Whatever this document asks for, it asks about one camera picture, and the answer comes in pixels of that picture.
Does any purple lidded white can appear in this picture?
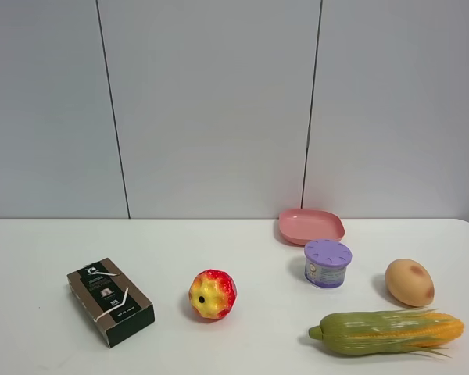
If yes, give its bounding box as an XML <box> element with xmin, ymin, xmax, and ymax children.
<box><xmin>304</xmin><ymin>239</ymin><xmax>353</xmax><ymax>288</ymax></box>

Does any toy corn cob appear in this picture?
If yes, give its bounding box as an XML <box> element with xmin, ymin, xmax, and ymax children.
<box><xmin>308</xmin><ymin>309</ymin><xmax>464</xmax><ymax>355</ymax></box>

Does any tan spotted toy potato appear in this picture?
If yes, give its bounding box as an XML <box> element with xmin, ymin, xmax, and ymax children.
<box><xmin>385</xmin><ymin>259</ymin><xmax>435</xmax><ymax>307</ymax></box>

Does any brown coffee capsule box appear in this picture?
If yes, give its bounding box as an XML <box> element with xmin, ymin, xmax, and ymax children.
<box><xmin>66</xmin><ymin>258</ymin><xmax>156</xmax><ymax>348</ymax></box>

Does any red yellow toy strawberry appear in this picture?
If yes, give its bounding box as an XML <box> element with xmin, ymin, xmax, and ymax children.
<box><xmin>188</xmin><ymin>269</ymin><xmax>238</xmax><ymax>320</ymax></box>

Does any pink plastic plate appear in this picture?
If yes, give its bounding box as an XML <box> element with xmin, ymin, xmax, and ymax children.
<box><xmin>278</xmin><ymin>209</ymin><xmax>345</xmax><ymax>245</ymax></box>

